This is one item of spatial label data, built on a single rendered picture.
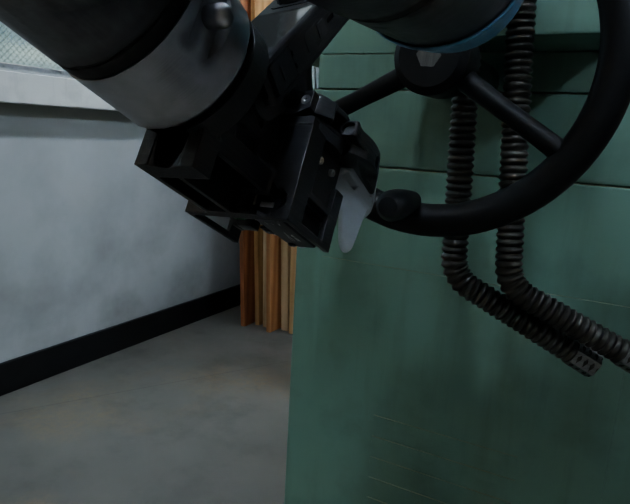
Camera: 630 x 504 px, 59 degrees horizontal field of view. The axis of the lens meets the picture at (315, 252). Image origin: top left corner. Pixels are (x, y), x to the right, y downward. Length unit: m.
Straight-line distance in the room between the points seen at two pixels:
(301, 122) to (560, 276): 0.41
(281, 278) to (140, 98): 1.88
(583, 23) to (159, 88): 0.40
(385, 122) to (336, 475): 0.48
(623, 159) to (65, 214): 1.48
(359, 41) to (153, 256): 1.45
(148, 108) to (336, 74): 0.48
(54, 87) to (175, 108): 1.43
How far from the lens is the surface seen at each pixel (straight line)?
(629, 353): 0.57
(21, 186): 1.69
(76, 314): 1.86
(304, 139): 0.31
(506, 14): 0.29
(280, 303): 2.16
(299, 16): 0.34
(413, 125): 0.67
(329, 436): 0.81
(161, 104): 0.25
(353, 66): 0.71
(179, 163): 0.26
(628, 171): 0.64
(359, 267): 0.71
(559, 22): 0.56
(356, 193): 0.39
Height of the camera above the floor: 0.75
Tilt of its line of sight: 12 degrees down
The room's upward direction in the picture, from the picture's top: 3 degrees clockwise
